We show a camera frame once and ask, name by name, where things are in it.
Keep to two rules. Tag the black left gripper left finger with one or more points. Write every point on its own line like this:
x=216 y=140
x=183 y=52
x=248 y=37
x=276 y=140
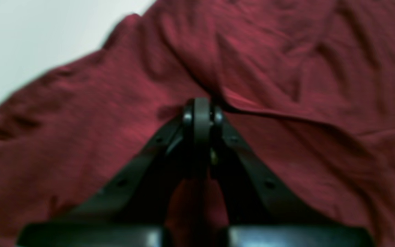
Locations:
x=130 y=210

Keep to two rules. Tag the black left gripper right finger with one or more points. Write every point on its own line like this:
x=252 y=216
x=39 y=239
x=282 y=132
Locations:
x=262 y=210

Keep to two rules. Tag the red long-sleeve T-shirt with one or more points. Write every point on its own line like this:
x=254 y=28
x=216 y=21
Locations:
x=310 y=84

